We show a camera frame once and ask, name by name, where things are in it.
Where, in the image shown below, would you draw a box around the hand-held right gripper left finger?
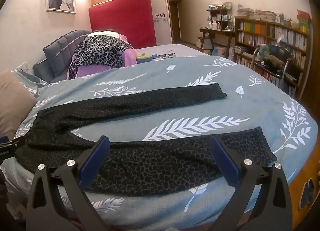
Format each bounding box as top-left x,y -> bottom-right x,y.
26,135 -> 110,231

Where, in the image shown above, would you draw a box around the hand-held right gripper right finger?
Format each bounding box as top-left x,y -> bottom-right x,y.
209,136 -> 293,231

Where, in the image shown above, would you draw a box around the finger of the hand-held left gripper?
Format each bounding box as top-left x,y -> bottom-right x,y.
0,136 -> 27,150

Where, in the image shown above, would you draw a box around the dark leopard print pants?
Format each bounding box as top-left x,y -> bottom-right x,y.
15,83 -> 277,196

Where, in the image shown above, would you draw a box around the beige pillow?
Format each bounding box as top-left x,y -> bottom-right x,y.
0,70 -> 38,141

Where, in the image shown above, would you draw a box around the grey-blue leaf print blanket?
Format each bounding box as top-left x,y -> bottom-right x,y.
5,56 -> 318,231

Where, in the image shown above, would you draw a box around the grey upholstered headboard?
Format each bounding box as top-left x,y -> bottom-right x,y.
32,30 -> 92,84

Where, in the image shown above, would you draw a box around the pink storage box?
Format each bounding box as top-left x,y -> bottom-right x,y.
217,47 -> 231,58

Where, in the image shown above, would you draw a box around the leopard print pillow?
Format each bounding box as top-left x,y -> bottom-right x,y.
68,35 -> 134,80

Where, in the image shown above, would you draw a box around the brown bag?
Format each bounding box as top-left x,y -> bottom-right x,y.
264,55 -> 285,72

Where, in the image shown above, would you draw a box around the yellow toy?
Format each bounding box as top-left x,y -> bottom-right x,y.
136,52 -> 153,64

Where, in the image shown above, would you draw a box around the blue-green stuffed toy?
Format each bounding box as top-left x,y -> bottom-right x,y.
257,44 -> 270,61

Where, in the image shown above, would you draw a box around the lilac bedsheet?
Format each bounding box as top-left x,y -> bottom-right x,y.
135,44 -> 208,65

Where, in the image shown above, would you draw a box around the white cloth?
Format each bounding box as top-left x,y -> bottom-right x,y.
102,30 -> 121,38

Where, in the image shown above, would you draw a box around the wooden desk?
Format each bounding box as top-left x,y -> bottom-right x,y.
199,28 -> 236,52

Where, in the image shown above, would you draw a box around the wooden bookshelf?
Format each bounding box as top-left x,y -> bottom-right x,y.
234,16 -> 310,97

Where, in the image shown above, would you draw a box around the red fabric panel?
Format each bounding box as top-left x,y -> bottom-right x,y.
89,0 -> 158,49

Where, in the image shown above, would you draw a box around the small desktop shelf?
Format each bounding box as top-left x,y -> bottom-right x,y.
207,2 -> 235,31

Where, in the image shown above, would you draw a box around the stack of books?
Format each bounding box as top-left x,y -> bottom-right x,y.
236,7 -> 277,22

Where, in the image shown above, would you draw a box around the stack of coloured boxes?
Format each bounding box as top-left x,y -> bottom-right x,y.
297,10 -> 312,33

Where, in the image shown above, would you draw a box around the orange wooden bed frame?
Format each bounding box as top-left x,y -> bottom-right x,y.
287,143 -> 320,221

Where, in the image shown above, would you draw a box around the black metal frame chair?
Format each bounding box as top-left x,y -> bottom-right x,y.
252,44 -> 303,89

